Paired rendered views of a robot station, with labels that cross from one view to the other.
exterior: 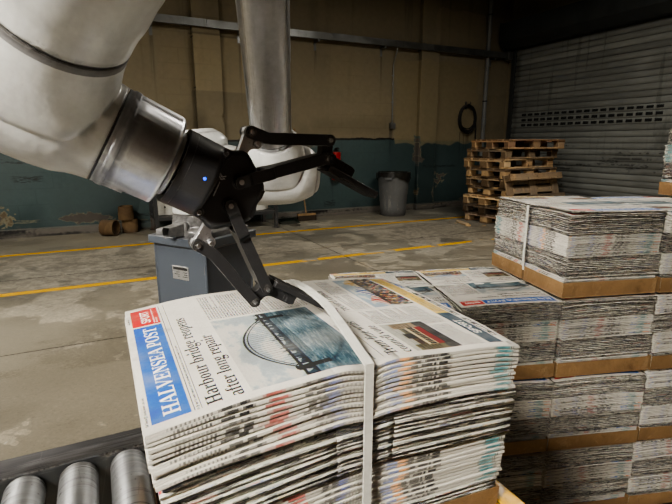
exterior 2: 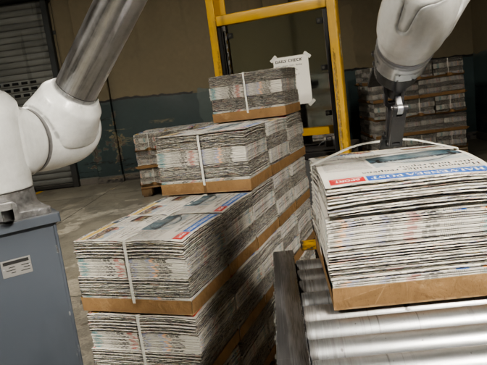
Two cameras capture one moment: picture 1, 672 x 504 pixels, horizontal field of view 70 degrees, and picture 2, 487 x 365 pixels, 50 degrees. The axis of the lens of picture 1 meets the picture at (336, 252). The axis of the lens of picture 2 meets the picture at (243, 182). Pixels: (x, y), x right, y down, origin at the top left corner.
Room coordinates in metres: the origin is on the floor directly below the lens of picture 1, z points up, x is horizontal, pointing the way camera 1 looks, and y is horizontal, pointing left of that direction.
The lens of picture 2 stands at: (0.26, 1.06, 1.20)
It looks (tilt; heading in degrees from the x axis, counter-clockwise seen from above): 10 degrees down; 300
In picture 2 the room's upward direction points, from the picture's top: 7 degrees counter-clockwise
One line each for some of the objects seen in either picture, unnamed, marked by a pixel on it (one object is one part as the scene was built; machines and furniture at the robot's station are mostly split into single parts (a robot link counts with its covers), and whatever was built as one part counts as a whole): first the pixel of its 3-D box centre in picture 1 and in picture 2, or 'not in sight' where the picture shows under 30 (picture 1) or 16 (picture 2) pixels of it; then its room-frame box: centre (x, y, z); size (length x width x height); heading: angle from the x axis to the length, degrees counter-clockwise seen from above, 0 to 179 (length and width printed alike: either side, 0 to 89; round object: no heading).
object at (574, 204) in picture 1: (574, 203); (211, 129); (1.41, -0.71, 1.06); 0.37 x 0.29 x 0.01; 11
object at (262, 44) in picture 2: not in sight; (278, 73); (1.57, -1.74, 1.28); 0.57 x 0.01 x 0.65; 9
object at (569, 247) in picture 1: (568, 242); (214, 158); (1.41, -0.70, 0.95); 0.38 x 0.29 x 0.23; 11
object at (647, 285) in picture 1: (565, 270); (218, 179); (1.41, -0.70, 0.86); 0.38 x 0.29 x 0.04; 11
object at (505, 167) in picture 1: (511, 180); not in sight; (7.81, -2.85, 0.65); 1.33 x 0.94 x 1.30; 120
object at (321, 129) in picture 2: not in sight; (286, 133); (1.57, -1.76, 0.92); 0.57 x 0.01 x 0.05; 9
